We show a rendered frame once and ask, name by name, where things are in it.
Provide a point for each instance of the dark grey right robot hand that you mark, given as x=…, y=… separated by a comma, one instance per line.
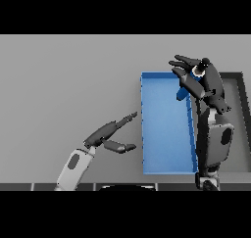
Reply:
x=212, y=82

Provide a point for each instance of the blue bin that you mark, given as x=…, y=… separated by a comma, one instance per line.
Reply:
x=166, y=124

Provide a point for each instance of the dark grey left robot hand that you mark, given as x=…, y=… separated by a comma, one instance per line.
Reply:
x=104, y=133

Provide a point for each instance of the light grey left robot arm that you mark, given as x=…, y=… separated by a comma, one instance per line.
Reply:
x=73, y=167

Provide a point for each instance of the dark grey bin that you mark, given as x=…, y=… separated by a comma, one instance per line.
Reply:
x=239, y=118

